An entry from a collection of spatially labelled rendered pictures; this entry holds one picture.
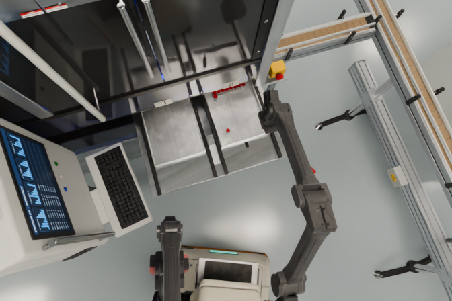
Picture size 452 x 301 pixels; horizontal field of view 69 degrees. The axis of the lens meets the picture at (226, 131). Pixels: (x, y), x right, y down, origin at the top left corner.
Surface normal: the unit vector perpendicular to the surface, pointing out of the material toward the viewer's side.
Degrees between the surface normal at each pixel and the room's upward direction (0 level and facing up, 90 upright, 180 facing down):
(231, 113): 0
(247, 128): 0
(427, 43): 0
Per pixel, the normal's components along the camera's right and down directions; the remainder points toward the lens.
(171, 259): 0.12, -0.82
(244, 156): 0.03, -0.25
